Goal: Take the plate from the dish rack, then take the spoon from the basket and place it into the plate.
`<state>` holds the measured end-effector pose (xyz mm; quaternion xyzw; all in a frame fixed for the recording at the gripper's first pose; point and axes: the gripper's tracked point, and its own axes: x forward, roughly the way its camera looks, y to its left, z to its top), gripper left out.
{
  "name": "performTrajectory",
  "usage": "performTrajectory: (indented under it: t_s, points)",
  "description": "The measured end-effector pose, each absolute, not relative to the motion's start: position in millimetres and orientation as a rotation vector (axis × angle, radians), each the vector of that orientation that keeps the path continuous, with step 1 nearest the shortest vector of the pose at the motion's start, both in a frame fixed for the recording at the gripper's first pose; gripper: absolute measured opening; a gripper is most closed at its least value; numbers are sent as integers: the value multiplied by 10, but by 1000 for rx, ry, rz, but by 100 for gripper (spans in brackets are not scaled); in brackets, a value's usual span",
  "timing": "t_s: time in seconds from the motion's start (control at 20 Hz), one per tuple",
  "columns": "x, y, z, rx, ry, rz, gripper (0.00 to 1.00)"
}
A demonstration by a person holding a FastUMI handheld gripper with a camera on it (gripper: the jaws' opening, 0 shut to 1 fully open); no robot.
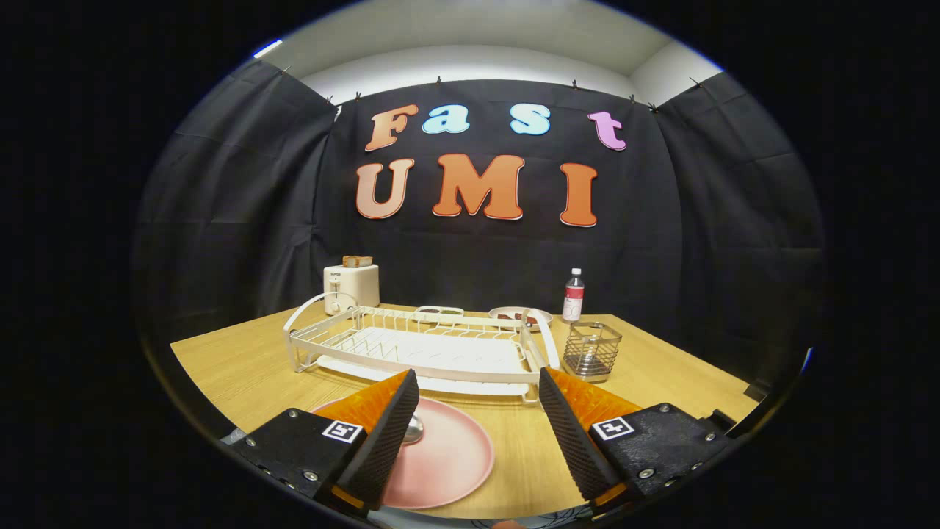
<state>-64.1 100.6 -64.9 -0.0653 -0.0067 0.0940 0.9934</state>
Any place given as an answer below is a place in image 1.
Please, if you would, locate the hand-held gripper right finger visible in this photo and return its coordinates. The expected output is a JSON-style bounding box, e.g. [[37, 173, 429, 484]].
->
[[538, 367, 735, 511]]

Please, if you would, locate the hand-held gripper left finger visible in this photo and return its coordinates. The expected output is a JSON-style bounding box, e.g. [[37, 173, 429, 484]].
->
[[220, 369, 420, 515]]

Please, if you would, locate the pink plate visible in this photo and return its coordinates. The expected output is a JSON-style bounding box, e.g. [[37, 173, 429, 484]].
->
[[308, 397, 496, 511]]

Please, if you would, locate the metal wire basket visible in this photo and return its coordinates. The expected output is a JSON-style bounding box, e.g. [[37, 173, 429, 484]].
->
[[563, 321, 623, 384]]

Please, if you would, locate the white wire dish rack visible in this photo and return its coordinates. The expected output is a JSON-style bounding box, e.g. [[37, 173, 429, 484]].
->
[[283, 292, 563, 406]]

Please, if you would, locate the white round plate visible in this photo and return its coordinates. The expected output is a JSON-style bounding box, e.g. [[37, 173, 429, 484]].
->
[[488, 306, 554, 329]]

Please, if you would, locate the clear bottle with red label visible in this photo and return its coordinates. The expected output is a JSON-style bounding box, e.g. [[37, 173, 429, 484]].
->
[[562, 267, 586, 324]]

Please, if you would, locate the white toaster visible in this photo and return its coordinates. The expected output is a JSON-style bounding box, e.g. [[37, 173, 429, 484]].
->
[[323, 264, 381, 317]]

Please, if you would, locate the black backdrop cloth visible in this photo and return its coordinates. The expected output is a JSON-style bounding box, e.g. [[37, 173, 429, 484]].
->
[[132, 59, 827, 383]]

